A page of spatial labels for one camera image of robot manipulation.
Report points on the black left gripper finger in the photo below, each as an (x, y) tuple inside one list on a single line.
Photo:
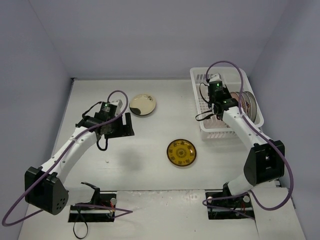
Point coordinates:
[(128, 122), (122, 133)]

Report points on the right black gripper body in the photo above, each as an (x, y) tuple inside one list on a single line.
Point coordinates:
[(215, 88)]

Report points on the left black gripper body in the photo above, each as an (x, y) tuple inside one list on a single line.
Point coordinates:
[(122, 130)]

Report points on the white plate red characters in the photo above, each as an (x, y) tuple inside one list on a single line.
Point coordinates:
[(235, 95)]

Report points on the cream plate black blot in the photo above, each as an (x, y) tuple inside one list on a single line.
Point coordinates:
[(143, 104)]

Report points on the green rimmed white plate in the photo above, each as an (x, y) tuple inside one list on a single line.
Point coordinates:
[(253, 106)]

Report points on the yellow patterned dark-rimmed plate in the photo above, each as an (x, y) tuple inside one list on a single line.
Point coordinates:
[(181, 152)]

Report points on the white plate orange sunburst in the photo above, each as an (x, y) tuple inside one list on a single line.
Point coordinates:
[(248, 104)]

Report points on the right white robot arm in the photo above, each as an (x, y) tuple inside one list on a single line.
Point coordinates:
[(263, 163)]

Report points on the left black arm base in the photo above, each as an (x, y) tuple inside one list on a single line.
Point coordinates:
[(100, 208)]

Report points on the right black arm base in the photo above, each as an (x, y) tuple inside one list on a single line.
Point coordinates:
[(220, 208)]

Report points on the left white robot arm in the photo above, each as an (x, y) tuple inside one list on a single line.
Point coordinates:
[(45, 184)]

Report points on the white plastic dish rack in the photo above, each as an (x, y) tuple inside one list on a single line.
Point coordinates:
[(234, 80)]

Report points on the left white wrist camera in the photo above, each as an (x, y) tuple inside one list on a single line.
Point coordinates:
[(118, 103)]

